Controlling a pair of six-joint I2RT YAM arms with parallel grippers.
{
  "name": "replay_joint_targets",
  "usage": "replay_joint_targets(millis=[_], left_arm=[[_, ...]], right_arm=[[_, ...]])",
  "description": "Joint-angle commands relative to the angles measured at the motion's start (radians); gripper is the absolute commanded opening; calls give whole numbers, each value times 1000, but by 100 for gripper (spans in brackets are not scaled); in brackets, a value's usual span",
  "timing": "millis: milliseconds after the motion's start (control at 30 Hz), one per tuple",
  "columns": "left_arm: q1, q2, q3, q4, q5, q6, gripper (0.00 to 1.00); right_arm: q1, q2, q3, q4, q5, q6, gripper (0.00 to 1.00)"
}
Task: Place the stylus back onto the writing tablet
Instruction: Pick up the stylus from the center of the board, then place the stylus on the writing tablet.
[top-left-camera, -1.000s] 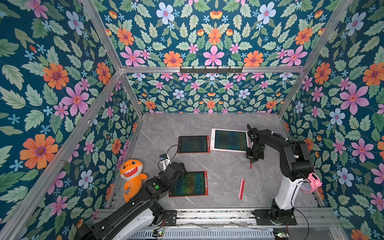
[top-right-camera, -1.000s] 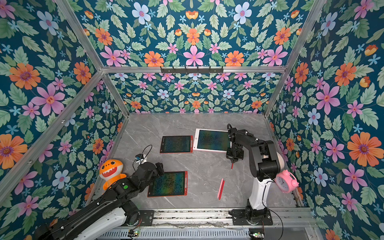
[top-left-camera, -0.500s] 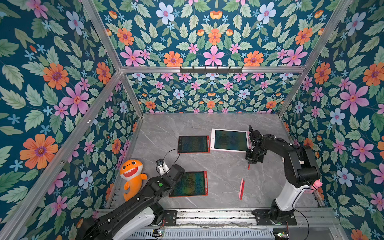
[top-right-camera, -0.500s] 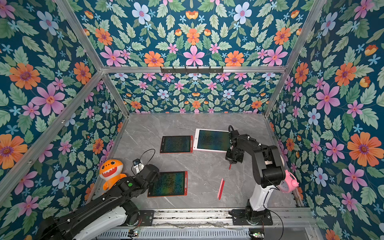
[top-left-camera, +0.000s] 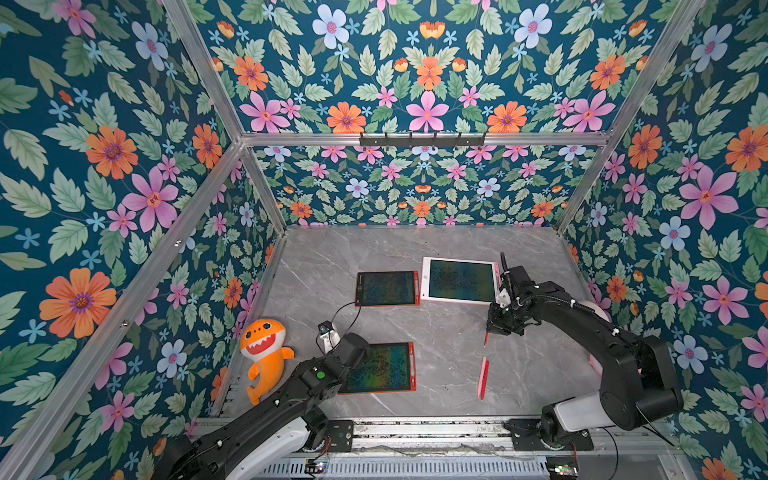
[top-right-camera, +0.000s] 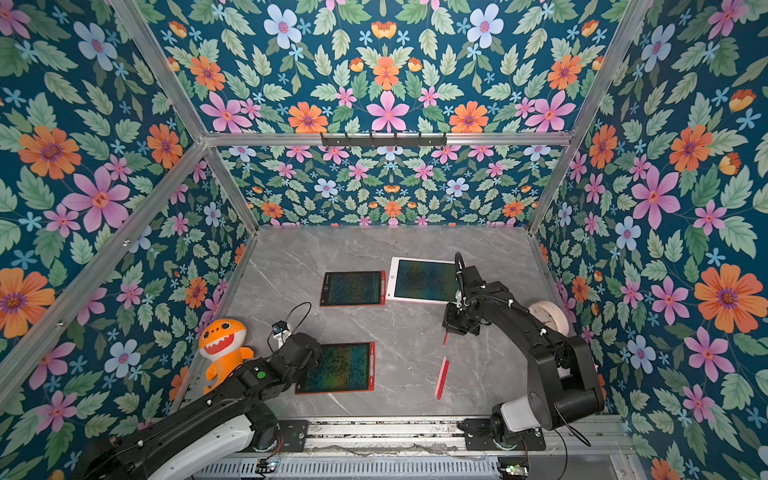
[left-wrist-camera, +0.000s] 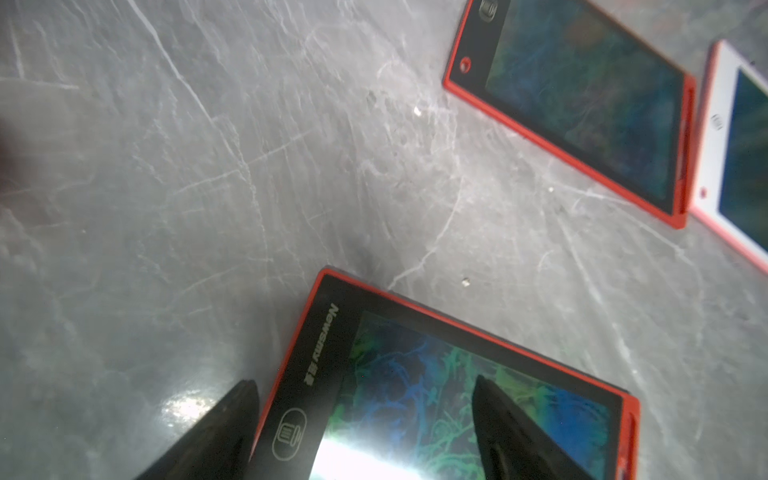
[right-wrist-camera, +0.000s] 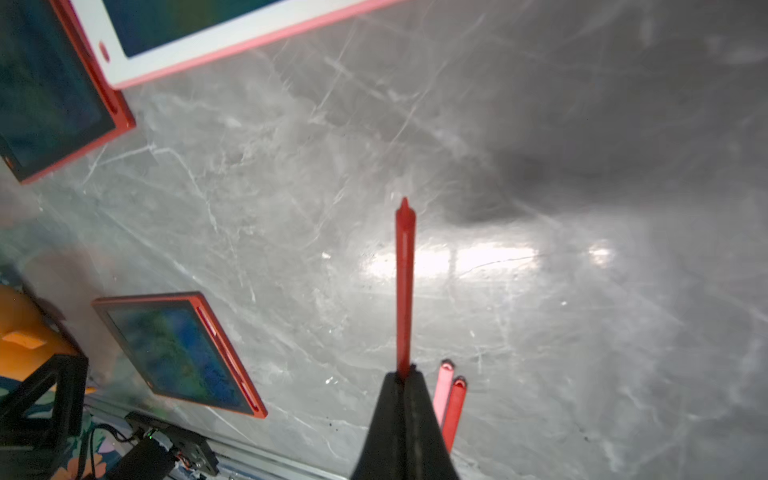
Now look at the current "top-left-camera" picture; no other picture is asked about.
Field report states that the red writing tablet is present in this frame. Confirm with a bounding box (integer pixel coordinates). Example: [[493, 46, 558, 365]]
[[339, 342, 417, 395], [354, 271, 420, 307]]

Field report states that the pink stylus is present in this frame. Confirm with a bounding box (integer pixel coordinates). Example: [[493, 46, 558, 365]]
[[477, 357, 490, 400]]

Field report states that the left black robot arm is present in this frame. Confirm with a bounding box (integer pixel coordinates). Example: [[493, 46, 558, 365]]
[[153, 333, 369, 479]]

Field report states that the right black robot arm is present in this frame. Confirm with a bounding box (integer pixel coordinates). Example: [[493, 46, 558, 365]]
[[486, 259, 683, 449]]

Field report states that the pink white writing tablet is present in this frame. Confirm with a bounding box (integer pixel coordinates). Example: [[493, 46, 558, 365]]
[[420, 257, 500, 305]]

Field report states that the cream round clock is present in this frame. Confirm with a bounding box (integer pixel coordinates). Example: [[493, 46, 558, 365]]
[[580, 300, 610, 321]]

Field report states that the orange shark plush toy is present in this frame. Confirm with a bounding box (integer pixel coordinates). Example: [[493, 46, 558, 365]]
[[240, 319, 296, 406]]

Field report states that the pink alarm clock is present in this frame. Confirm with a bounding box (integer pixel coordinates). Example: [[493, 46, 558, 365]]
[[588, 355, 603, 377]]

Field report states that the black hook rack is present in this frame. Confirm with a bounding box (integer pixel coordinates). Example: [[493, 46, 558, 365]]
[[358, 132, 486, 149]]

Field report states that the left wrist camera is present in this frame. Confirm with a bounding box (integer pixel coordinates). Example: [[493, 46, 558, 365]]
[[317, 321, 341, 354]]

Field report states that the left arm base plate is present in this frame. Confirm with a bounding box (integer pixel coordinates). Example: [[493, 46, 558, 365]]
[[311, 420, 355, 453]]

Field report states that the aluminium mounting rail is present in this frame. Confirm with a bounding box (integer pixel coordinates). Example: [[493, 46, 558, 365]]
[[197, 415, 679, 457]]

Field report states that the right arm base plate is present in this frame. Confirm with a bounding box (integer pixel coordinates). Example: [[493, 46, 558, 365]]
[[502, 418, 594, 451]]

